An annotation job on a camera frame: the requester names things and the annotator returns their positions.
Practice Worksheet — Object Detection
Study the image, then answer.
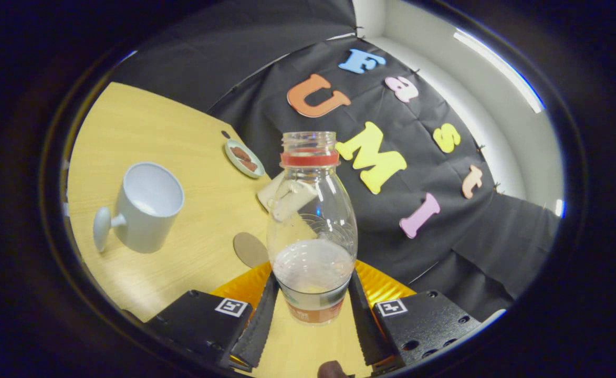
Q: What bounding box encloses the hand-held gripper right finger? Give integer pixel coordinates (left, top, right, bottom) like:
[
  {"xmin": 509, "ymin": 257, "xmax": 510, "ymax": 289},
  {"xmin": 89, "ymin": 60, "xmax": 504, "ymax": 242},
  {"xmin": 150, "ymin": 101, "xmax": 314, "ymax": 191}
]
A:
[{"xmin": 348, "ymin": 260, "xmax": 483, "ymax": 371}]

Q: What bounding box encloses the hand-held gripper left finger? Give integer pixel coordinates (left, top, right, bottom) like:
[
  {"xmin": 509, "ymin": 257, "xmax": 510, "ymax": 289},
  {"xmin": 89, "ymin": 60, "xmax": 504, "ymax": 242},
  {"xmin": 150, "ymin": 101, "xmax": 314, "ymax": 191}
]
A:
[{"xmin": 145, "ymin": 261, "xmax": 279, "ymax": 371}]

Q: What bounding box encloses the round brown coaster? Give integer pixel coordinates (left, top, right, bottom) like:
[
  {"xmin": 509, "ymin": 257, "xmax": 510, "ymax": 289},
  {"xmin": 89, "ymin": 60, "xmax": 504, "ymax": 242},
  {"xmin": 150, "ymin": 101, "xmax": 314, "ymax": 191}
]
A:
[{"xmin": 233, "ymin": 232, "xmax": 270, "ymax": 269}]

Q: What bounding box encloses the clear plastic juice bottle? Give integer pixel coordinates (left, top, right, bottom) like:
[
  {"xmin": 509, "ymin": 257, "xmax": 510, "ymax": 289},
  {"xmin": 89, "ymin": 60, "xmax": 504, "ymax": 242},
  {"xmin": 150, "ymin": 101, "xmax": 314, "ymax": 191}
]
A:
[{"xmin": 266, "ymin": 131, "xmax": 359, "ymax": 327}]

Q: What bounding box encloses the white cup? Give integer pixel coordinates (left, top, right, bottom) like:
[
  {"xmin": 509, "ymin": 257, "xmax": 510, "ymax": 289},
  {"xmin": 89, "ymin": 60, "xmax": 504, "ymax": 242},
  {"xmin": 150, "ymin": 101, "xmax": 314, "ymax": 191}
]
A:
[{"xmin": 93, "ymin": 162, "xmax": 185, "ymax": 254}]

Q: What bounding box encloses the white toaster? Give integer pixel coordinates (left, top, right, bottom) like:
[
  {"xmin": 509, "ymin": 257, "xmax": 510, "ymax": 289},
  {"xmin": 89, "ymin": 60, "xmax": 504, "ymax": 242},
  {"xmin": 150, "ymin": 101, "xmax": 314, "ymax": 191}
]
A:
[{"xmin": 257, "ymin": 171, "xmax": 319, "ymax": 221}]

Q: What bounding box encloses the pale green plate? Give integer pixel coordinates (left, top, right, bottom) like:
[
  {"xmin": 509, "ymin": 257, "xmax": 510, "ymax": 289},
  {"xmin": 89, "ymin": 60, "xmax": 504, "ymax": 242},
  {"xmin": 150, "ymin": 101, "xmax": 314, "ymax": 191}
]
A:
[{"xmin": 224, "ymin": 139, "xmax": 266, "ymax": 179}]

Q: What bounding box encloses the wooden table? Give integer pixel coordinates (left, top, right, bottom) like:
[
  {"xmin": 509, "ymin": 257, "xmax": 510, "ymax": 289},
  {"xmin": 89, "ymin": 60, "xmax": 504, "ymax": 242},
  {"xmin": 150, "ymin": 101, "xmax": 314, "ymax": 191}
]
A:
[{"xmin": 66, "ymin": 81, "xmax": 377, "ymax": 377}]

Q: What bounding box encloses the large ceiling light panel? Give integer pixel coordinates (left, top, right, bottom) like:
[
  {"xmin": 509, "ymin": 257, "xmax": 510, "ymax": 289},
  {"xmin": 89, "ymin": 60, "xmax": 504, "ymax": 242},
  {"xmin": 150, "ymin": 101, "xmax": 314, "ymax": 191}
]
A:
[{"xmin": 454, "ymin": 29, "xmax": 546, "ymax": 113}]

